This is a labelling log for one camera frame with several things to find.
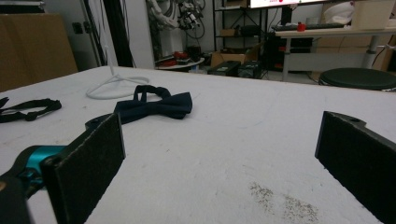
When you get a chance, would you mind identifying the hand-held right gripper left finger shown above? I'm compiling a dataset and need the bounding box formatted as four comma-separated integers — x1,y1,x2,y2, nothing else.
41,112,126,224

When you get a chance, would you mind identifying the black keyboard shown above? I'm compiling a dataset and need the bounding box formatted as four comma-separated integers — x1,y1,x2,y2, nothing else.
274,22,347,32

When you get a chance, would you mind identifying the white wire stand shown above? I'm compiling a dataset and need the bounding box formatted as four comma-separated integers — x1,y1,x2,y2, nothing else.
86,0,150,101

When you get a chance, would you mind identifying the open cardboard box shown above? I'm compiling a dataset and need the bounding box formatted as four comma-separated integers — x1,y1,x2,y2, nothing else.
210,43,262,68

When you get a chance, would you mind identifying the brown cardboard panel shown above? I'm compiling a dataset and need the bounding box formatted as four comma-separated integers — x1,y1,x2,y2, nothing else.
0,12,78,92

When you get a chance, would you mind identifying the white office desk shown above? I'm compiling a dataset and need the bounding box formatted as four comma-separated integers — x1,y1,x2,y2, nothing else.
275,27,396,82

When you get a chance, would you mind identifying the beige box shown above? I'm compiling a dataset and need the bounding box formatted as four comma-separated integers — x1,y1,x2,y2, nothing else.
351,0,396,31

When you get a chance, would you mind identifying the navy blue bow tie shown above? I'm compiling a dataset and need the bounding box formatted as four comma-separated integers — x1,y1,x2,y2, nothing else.
113,84,193,125

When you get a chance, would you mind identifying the black equipment case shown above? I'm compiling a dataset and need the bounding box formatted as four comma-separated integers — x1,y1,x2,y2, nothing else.
207,60,241,77
237,60,262,79

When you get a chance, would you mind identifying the red tool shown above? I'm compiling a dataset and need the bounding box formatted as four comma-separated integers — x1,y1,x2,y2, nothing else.
172,50,190,61

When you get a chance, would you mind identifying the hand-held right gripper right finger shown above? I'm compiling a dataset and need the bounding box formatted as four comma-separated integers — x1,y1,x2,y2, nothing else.
315,110,396,224

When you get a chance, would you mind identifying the small cardboard box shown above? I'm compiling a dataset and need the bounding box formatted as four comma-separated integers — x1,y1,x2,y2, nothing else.
219,28,239,37

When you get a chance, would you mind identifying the computer monitor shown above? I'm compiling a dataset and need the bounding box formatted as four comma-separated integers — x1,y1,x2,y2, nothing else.
248,0,328,26

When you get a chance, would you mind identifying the black metal shelf rack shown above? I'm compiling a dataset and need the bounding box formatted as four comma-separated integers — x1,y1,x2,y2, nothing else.
213,0,269,52

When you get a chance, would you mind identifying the white bag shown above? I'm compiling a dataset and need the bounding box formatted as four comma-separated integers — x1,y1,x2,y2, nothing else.
323,1,356,25

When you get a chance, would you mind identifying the black curtain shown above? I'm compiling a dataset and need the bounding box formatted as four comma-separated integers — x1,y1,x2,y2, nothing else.
102,0,134,68

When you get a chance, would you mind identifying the black computer tower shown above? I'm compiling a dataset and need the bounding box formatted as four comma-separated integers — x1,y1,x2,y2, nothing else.
264,32,314,71

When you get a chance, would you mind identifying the round white table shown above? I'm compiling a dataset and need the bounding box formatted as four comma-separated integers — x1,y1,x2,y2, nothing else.
155,57,205,71

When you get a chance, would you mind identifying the black box on shelf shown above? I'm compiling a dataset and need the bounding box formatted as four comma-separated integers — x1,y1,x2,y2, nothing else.
240,24,261,36

